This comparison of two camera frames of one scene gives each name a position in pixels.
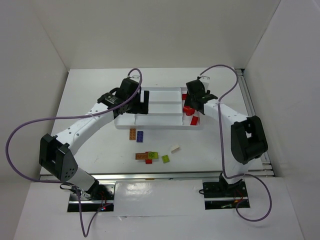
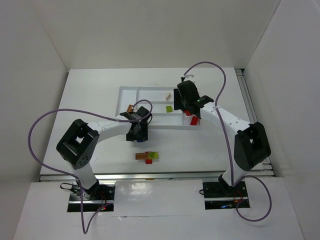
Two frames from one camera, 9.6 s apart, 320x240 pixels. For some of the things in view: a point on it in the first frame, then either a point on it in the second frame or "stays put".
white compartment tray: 165,112 stays put
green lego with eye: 153,155 stays put
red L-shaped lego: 188,110 stays put
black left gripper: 144,101 -> 136,135
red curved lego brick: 194,121 stays put
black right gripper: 198,100 -> 179,99
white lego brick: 176,147 -> 168,97
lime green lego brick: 165,158 -> 169,109
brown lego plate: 141,156 stays put
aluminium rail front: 176,175 stays put
